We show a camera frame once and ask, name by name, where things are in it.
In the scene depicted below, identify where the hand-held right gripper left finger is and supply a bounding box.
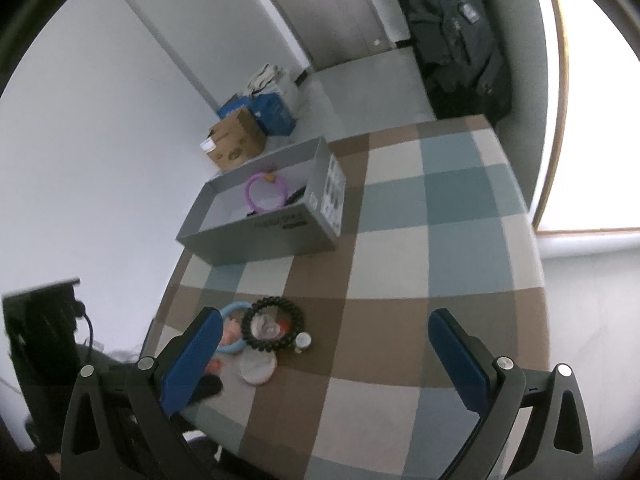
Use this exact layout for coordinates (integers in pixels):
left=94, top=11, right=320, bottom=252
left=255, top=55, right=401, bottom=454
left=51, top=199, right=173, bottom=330
left=60, top=306, right=226, bottom=480

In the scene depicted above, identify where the black device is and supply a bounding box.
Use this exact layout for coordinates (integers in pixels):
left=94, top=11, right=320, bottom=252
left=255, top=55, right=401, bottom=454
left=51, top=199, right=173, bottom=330
left=2, top=277, right=96, bottom=456

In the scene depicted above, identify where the brown cardboard box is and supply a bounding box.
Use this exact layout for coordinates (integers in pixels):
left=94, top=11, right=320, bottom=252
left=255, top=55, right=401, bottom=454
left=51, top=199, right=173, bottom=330
left=200, top=107, right=267, bottom=171

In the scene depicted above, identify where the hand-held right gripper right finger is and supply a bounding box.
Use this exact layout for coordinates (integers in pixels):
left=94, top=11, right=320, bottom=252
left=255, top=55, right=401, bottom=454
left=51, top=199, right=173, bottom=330
left=427, top=308, right=596, bottom=480

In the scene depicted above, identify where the blue bracelet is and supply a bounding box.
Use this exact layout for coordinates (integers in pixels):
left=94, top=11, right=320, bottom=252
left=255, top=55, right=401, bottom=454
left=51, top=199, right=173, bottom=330
left=215, top=301, right=251, bottom=356

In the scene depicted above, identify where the clear pink ornament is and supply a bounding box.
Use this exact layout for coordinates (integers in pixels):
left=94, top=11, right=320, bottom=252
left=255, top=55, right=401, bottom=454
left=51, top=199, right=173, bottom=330
left=250, top=314, right=281, bottom=341

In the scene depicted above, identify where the grey door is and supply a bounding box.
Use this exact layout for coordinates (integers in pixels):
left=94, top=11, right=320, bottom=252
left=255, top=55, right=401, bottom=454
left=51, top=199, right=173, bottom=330
left=240, top=0, right=401, bottom=72

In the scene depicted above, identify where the checked tablecloth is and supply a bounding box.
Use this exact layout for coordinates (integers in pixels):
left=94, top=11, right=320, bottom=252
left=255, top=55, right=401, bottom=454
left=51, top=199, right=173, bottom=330
left=150, top=114, right=551, bottom=480

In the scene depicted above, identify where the black cable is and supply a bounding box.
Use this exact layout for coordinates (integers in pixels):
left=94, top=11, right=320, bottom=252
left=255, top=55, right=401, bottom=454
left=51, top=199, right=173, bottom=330
left=74, top=304, right=97, bottom=363

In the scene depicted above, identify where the white round disc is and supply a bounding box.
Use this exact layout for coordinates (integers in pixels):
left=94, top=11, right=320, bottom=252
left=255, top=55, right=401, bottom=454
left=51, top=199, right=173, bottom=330
left=240, top=352, right=277, bottom=386

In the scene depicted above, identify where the small blue box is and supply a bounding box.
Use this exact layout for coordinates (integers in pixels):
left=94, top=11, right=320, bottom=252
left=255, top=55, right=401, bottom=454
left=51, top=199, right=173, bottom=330
left=217, top=94, right=252, bottom=119

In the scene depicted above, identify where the large blue box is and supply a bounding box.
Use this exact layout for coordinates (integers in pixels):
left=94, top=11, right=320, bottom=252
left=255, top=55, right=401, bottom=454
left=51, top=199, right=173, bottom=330
left=250, top=92, right=297, bottom=137

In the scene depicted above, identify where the white bag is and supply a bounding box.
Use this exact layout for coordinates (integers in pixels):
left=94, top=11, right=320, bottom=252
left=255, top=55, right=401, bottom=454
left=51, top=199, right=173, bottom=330
left=245, top=64, right=302, bottom=111

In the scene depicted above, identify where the grey cardboard box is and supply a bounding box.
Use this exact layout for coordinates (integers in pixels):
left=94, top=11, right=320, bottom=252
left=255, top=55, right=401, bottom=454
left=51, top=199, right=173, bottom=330
left=176, top=136, right=348, bottom=266

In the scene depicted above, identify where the pink bracelet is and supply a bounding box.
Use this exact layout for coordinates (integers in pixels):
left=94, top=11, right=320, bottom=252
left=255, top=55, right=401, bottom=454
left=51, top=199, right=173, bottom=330
left=244, top=172, right=290, bottom=215

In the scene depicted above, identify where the black backpack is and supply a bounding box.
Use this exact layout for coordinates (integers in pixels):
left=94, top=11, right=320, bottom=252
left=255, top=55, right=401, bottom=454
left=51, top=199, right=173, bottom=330
left=400, top=0, right=513, bottom=126

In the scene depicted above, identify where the black bead bracelet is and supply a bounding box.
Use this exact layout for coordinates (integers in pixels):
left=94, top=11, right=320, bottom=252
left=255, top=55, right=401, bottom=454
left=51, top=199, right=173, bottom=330
left=240, top=296, right=306, bottom=352

